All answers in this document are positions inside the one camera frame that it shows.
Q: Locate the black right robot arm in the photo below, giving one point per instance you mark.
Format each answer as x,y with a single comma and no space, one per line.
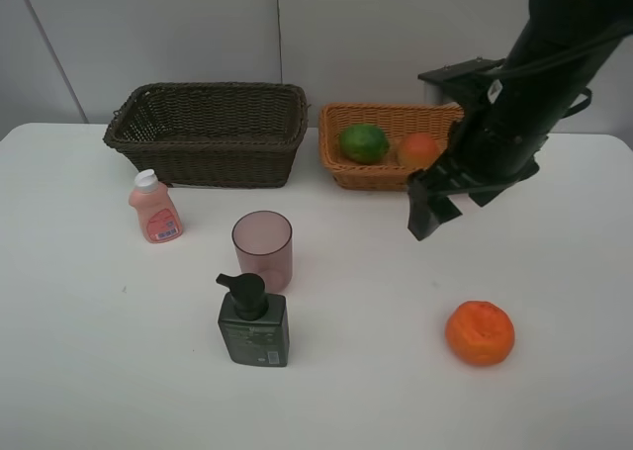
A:
510,105

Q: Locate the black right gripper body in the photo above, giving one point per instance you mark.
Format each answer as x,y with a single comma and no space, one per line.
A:
482,173

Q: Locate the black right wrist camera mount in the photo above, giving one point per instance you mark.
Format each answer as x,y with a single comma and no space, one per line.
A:
465,84

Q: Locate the green round fruit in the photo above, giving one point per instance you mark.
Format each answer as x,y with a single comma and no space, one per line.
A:
364,144

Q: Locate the dark green pump bottle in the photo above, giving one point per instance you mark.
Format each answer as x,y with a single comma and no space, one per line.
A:
253,323

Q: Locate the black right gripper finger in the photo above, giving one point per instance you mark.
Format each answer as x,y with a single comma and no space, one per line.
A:
443,209
421,222

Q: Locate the translucent pink plastic cup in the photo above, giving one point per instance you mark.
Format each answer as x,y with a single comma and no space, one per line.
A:
263,242

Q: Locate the red-yellow mango fruit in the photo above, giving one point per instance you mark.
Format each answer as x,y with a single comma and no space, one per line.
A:
418,150

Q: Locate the wrinkled orange tangerine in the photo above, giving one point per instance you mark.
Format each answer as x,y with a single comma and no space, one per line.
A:
479,333

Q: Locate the dark brown wicker basket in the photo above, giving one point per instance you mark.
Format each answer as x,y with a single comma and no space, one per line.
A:
241,135

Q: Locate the orange wicker basket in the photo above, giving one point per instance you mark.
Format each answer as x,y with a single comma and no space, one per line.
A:
397,121

